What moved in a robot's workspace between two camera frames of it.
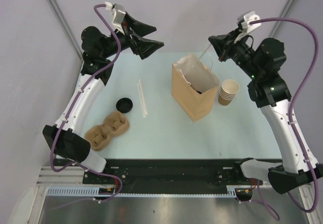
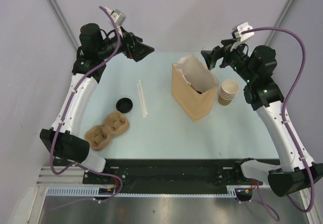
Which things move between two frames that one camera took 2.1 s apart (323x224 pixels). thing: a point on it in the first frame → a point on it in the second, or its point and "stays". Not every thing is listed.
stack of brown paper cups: x=229 y=89 stays
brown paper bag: x=194 y=86 stays
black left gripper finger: x=142 y=29 → x=136 y=37
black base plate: x=170 y=173 stays
